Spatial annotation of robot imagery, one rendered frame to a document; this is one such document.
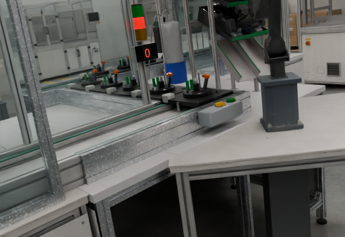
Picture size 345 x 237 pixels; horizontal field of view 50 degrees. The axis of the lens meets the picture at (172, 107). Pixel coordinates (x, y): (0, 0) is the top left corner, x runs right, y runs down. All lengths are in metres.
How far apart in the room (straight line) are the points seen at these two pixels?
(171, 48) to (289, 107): 1.34
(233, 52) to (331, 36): 3.81
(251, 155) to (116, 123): 0.61
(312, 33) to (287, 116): 4.37
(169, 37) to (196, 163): 1.52
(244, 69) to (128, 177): 0.94
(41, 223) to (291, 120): 0.97
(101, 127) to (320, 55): 4.62
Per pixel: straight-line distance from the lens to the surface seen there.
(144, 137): 1.34
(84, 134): 1.52
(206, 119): 1.48
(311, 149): 1.33
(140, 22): 1.66
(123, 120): 1.61
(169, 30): 2.65
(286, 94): 1.48
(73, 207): 1.18
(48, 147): 1.13
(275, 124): 1.51
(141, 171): 1.27
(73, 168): 1.23
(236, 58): 1.96
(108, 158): 1.27
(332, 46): 5.73
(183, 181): 1.33
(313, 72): 5.92
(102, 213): 1.23
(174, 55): 2.66
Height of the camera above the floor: 1.36
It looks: 14 degrees down
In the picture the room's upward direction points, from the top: 8 degrees counter-clockwise
